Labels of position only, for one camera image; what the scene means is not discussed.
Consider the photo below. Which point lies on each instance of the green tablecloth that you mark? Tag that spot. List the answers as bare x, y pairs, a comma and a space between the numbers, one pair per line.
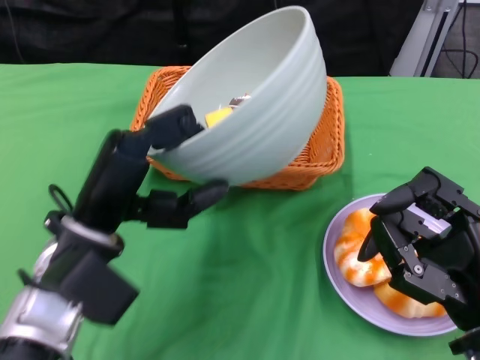
75, 112

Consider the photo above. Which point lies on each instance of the grey-green bowl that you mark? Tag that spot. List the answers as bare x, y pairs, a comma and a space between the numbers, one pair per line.
262, 112

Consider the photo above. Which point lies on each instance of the orange wicker basket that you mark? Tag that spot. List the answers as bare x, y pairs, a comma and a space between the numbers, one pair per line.
326, 142

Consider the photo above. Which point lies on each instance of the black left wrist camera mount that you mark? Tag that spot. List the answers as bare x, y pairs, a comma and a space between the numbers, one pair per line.
97, 288

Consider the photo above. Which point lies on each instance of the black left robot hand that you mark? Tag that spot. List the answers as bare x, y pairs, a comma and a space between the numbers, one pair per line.
108, 180

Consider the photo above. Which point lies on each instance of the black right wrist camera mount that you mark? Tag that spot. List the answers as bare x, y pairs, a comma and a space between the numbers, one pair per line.
465, 343

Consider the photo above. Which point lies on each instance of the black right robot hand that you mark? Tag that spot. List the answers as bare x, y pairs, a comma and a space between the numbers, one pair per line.
450, 255

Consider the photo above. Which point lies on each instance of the lavender plate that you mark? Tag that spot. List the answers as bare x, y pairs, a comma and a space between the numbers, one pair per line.
337, 285

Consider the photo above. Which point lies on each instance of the aluminium frame post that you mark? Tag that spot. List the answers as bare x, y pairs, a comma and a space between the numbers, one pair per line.
418, 41

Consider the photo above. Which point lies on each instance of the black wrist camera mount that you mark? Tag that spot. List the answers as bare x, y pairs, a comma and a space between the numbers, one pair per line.
97, 288
465, 343

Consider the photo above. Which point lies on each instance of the yellow cake slice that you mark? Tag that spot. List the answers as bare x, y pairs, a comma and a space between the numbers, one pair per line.
217, 117

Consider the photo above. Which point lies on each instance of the orange striped bread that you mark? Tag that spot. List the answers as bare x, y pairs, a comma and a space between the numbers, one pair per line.
352, 243
408, 305

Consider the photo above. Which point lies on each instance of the black backdrop cloth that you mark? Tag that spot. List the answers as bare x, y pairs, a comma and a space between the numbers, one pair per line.
112, 30

